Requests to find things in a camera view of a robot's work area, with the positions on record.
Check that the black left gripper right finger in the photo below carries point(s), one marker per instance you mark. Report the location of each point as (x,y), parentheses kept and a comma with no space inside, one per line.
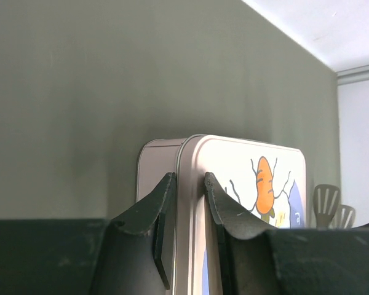
(246,255)

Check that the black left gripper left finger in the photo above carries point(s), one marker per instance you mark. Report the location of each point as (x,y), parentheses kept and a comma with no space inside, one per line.
(129,254)

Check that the silver tin lid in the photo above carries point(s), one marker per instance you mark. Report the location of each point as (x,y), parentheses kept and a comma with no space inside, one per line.
(269,181)

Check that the metal serving tongs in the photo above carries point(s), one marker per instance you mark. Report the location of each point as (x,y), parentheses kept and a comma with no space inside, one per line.
(328,209)

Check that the pink cookie tin box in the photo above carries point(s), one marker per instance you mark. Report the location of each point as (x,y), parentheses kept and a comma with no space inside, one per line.
(156,158)

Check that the aluminium frame post right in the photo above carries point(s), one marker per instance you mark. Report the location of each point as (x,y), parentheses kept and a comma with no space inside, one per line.
(353,75)

